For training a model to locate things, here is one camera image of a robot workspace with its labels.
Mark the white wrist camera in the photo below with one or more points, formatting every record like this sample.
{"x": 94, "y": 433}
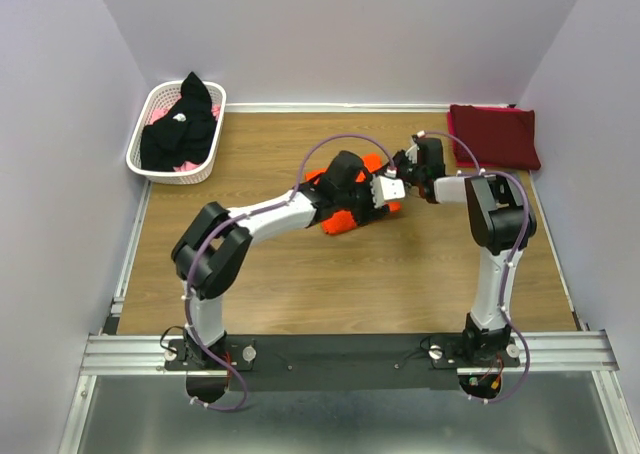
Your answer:
{"x": 413, "y": 153}
{"x": 385, "y": 189}

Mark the folded maroon t shirt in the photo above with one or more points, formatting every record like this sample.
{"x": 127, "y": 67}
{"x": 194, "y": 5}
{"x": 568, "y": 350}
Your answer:
{"x": 520, "y": 151}

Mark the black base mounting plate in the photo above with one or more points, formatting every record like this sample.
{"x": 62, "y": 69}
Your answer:
{"x": 287, "y": 363}

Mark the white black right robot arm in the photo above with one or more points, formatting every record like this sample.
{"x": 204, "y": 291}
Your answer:
{"x": 501, "y": 222}

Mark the black t shirt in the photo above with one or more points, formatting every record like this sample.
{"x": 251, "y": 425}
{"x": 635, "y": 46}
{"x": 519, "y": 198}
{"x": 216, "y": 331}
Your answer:
{"x": 193, "y": 93}

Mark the aluminium extrusion rail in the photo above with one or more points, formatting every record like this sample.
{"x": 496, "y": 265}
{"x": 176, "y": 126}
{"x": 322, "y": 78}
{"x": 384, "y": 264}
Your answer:
{"x": 578, "y": 351}

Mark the white plastic laundry basket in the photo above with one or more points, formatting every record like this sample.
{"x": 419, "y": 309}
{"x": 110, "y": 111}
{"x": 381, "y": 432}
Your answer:
{"x": 163, "y": 96}

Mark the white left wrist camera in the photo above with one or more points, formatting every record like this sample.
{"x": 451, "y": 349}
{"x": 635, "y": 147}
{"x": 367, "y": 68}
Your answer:
{"x": 385, "y": 189}

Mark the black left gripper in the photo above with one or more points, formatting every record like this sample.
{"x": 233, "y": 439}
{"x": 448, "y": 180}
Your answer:
{"x": 364, "y": 216}

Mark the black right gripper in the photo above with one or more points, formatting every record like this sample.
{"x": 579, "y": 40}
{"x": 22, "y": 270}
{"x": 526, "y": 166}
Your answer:
{"x": 399, "y": 158}

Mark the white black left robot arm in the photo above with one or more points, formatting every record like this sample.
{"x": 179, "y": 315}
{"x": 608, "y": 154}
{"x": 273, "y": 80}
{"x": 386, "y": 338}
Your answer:
{"x": 211, "y": 252}

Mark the orange t shirt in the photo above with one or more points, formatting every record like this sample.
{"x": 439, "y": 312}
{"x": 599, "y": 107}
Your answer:
{"x": 340, "y": 221}

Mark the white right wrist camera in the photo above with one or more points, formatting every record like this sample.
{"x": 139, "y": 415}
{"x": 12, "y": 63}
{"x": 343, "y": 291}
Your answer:
{"x": 413, "y": 153}

